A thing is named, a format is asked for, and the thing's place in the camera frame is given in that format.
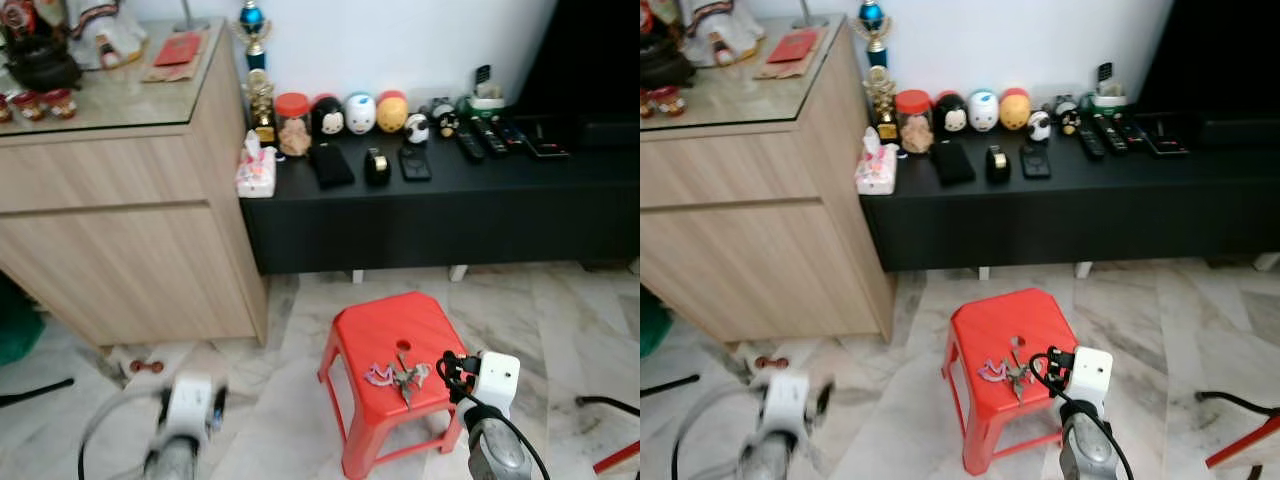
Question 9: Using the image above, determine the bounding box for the dark key bunch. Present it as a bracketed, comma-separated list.
[393, 362, 433, 409]
[1005, 358, 1036, 403]

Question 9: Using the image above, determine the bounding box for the green round object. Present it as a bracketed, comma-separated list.
[0, 275, 46, 366]
[640, 285, 673, 359]

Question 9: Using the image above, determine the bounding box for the light wooden cabinet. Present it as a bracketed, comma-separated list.
[640, 15, 896, 341]
[0, 18, 269, 348]

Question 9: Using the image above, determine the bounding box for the black flat box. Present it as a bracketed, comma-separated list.
[520, 116, 572, 160]
[1140, 113, 1191, 157]

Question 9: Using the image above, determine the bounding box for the black incense pot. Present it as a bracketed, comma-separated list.
[640, 18, 699, 89]
[0, 22, 84, 93]

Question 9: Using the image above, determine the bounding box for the black low console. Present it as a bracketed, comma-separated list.
[240, 125, 641, 276]
[860, 120, 1280, 273]

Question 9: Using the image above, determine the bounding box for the black television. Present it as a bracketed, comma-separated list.
[510, 0, 641, 126]
[1135, 0, 1280, 121]

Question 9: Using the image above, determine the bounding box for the green white holder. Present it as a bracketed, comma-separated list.
[462, 65, 507, 111]
[1088, 62, 1129, 107]

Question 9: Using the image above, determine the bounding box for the red metal bar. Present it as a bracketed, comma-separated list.
[1205, 415, 1280, 471]
[592, 440, 641, 476]

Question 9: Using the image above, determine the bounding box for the black white figure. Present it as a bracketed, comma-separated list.
[1052, 95, 1083, 136]
[430, 98, 462, 138]

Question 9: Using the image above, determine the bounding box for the white robed figurine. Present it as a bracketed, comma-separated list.
[65, 0, 149, 71]
[680, 0, 766, 68]

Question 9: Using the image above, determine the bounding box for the black phone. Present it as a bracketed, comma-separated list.
[1020, 142, 1053, 180]
[398, 145, 433, 182]

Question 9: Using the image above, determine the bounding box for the pink tissue box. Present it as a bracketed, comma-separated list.
[236, 130, 278, 199]
[855, 127, 899, 196]

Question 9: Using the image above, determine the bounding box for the red envelope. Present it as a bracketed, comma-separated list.
[775, 28, 823, 66]
[153, 31, 205, 69]

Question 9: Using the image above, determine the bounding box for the red plastic stool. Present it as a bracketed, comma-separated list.
[318, 291, 471, 480]
[942, 288, 1091, 476]

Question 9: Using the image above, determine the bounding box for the yellow orange plush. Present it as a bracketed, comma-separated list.
[998, 87, 1032, 131]
[376, 90, 410, 134]

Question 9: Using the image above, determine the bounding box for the small gold trophy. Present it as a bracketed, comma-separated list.
[245, 68, 279, 144]
[866, 65, 899, 141]

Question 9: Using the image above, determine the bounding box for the red lidded jar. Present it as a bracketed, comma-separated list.
[895, 89, 934, 154]
[275, 92, 313, 158]

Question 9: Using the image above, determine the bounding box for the white blue plush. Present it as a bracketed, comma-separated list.
[344, 93, 378, 136]
[966, 89, 1001, 133]

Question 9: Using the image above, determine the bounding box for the black wallet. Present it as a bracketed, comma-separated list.
[307, 143, 357, 191]
[930, 139, 977, 187]

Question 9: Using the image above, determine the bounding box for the blue gold trophy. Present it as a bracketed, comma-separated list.
[232, 0, 273, 73]
[852, 0, 894, 69]

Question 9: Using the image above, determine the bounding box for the black mouse plush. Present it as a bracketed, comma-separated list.
[933, 91, 969, 135]
[311, 95, 348, 139]

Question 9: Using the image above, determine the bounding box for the black floor cable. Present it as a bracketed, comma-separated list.
[0, 377, 76, 408]
[575, 395, 641, 417]
[1195, 390, 1280, 421]
[640, 374, 701, 399]

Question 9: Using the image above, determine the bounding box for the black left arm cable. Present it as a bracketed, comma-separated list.
[78, 388, 171, 480]
[672, 385, 766, 480]

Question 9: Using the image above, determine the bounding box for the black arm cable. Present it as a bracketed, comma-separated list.
[1028, 348, 1136, 480]
[437, 350, 551, 480]
[672, 385, 766, 480]
[78, 388, 171, 480]

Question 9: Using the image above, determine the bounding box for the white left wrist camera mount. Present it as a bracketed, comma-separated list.
[760, 370, 836, 441]
[163, 373, 229, 441]

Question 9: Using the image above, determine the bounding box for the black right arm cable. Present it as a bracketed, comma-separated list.
[1028, 348, 1136, 480]
[437, 350, 551, 480]

